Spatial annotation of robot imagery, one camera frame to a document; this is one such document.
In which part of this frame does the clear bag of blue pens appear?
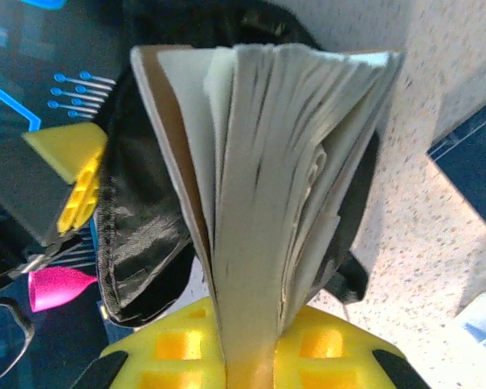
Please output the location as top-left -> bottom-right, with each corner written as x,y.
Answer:
455,291 -> 486,365

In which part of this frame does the brown kraft notebook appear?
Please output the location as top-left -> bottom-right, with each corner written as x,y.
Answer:
130,42 -> 407,389

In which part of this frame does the navy blue book gold label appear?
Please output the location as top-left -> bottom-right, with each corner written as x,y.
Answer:
425,95 -> 486,244

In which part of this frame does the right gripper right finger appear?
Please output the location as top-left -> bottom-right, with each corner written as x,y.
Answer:
273,303 -> 430,389

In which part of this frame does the pink plastic goblet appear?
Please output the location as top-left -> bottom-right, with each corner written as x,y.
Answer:
27,266 -> 99,313

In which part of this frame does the black backpack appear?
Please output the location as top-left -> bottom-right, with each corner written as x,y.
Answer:
92,0 -> 386,325

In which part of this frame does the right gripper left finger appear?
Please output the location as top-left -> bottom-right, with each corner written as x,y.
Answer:
70,295 -> 228,389

